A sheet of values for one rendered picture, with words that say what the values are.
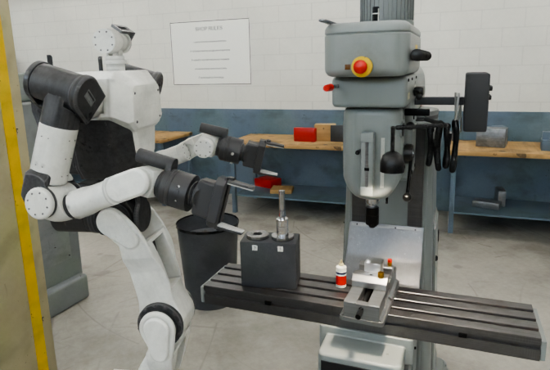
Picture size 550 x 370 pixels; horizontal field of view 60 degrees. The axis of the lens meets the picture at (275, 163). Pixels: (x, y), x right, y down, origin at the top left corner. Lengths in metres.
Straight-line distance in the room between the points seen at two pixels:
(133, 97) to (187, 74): 5.51
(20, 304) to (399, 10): 2.23
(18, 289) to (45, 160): 1.55
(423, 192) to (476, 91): 0.50
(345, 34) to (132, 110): 0.65
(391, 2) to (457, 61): 4.05
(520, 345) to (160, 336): 1.13
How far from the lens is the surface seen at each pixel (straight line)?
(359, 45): 1.46
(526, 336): 1.77
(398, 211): 2.13
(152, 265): 1.48
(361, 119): 1.60
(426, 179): 2.08
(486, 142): 5.40
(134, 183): 1.13
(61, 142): 1.25
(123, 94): 1.33
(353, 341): 1.81
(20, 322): 2.81
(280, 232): 1.86
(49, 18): 8.35
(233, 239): 3.56
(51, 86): 1.25
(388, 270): 1.85
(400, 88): 1.54
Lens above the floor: 1.77
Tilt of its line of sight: 12 degrees down
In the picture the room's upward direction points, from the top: 1 degrees counter-clockwise
